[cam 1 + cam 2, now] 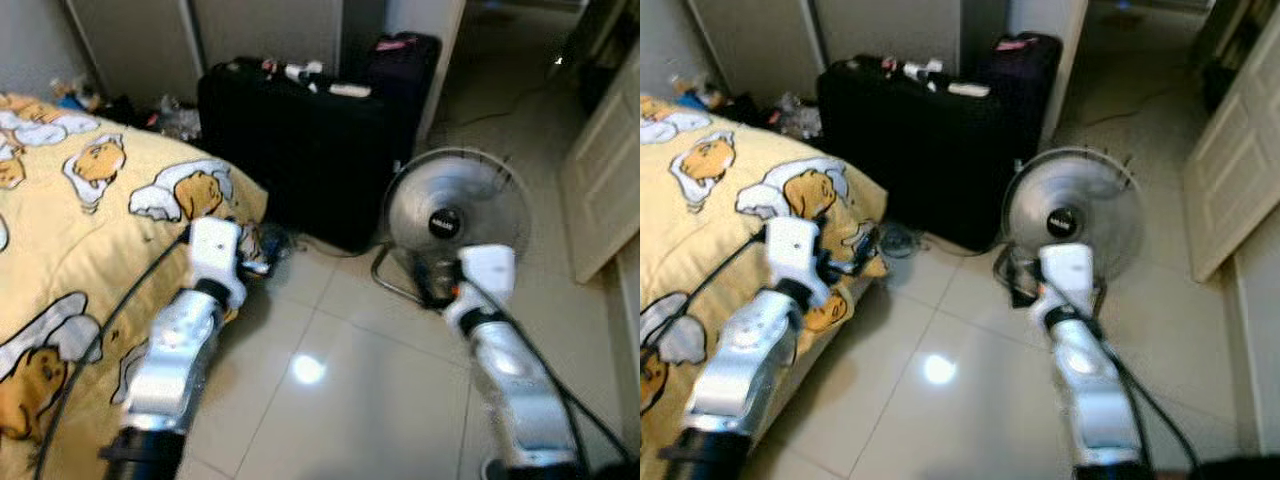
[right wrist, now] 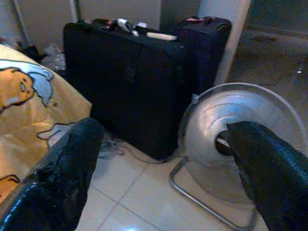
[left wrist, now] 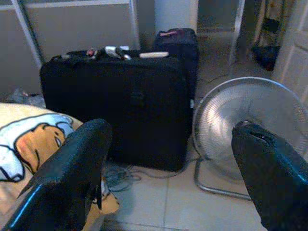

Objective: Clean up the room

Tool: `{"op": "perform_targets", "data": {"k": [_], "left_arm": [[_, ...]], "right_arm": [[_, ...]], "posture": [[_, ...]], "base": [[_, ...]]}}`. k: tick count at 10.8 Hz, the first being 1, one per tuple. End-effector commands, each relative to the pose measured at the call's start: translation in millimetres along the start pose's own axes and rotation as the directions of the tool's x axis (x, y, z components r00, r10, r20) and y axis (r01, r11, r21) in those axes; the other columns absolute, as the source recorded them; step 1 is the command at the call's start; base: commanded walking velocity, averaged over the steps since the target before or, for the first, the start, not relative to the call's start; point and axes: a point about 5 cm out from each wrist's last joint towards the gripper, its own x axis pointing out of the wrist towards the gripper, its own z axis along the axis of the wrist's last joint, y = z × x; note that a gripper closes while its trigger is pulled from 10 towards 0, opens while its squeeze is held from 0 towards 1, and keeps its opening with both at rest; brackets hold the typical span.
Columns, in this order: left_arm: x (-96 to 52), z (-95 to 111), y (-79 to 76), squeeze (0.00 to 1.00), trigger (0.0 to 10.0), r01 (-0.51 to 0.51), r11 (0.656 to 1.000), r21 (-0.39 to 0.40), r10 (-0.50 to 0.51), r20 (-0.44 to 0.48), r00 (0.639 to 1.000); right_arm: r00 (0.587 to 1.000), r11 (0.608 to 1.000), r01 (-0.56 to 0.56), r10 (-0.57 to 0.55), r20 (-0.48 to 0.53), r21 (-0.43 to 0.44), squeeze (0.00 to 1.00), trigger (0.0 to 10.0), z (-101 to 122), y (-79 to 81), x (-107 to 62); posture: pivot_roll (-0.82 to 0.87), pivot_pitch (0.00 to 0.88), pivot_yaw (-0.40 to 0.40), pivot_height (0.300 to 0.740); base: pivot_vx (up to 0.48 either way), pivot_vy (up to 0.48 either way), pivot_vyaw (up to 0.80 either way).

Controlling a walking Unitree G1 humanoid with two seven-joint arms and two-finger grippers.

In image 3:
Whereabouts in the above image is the purple suitcase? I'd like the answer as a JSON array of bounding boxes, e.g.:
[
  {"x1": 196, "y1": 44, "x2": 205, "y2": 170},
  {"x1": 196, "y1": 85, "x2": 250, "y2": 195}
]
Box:
[{"x1": 154, "y1": 28, "x2": 200, "y2": 102}]

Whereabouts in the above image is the white panel door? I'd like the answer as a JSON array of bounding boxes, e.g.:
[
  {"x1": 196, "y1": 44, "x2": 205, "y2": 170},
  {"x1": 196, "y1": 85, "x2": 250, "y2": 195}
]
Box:
[{"x1": 274, "y1": 0, "x2": 308, "y2": 102}]

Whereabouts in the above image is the black bag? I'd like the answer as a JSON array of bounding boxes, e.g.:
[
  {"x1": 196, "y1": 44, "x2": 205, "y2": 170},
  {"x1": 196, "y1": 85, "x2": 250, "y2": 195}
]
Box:
[{"x1": 251, "y1": 45, "x2": 281, "y2": 72}]

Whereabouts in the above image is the grey sliding wardrobe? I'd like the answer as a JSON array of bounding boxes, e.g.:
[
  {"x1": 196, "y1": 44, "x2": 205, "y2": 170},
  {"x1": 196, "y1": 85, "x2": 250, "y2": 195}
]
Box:
[{"x1": 0, "y1": 0, "x2": 140, "y2": 97}]

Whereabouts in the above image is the silver floor fan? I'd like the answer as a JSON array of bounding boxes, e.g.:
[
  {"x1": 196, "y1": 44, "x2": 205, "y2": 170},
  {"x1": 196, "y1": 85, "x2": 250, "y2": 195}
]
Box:
[{"x1": 192, "y1": 76, "x2": 308, "y2": 202}]

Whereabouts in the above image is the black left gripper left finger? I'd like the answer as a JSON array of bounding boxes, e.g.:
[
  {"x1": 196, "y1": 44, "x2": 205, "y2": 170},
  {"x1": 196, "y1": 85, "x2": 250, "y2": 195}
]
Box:
[{"x1": 1, "y1": 118, "x2": 114, "y2": 231}]

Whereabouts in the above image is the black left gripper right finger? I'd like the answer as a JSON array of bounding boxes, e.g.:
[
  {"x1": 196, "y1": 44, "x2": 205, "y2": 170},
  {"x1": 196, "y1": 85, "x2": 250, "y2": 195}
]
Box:
[{"x1": 231, "y1": 121, "x2": 308, "y2": 231}]

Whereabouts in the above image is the large black suitcase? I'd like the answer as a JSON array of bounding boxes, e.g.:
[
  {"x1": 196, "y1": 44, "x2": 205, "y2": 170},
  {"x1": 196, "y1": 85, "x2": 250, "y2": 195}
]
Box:
[{"x1": 39, "y1": 49, "x2": 194, "y2": 173}]

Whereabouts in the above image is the white and black gadget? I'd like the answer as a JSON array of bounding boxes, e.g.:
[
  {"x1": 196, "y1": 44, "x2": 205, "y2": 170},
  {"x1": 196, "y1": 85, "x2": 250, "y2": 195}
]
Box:
[{"x1": 96, "y1": 45, "x2": 132, "y2": 61}]

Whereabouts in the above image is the clear plastic bag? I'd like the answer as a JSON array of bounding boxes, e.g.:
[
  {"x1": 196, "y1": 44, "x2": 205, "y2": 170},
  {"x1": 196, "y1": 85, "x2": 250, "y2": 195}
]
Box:
[{"x1": 7, "y1": 88, "x2": 46, "y2": 108}]

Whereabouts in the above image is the grey floor cable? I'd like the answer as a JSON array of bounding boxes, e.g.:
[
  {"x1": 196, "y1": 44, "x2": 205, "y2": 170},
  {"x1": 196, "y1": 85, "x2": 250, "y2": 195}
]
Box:
[{"x1": 102, "y1": 156, "x2": 200, "y2": 193}]

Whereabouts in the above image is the yellow cartoon egg blanket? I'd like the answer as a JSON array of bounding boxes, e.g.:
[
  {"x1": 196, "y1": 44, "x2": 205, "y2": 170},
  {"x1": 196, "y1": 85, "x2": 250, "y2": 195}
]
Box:
[{"x1": 0, "y1": 102, "x2": 121, "y2": 231}]

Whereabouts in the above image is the white remote control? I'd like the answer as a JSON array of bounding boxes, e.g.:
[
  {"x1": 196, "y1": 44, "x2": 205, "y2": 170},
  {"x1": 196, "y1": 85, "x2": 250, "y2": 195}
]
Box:
[{"x1": 139, "y1": 51, "x2": 169, "y2": 59}]

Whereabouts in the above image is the black floor power cord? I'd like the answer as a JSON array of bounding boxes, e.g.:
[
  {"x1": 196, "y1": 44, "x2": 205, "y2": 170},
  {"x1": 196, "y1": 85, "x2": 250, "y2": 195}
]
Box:
[{"x1": 205, "y1": 69, "x2": 239, "y2": 85}]

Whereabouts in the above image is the pink luggage strap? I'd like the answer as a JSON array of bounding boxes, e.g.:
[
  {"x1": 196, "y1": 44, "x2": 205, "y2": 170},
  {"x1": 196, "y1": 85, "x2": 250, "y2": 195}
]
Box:
[{"x1": 160, "y1": 28, "x2": 183, "y2": 37}]

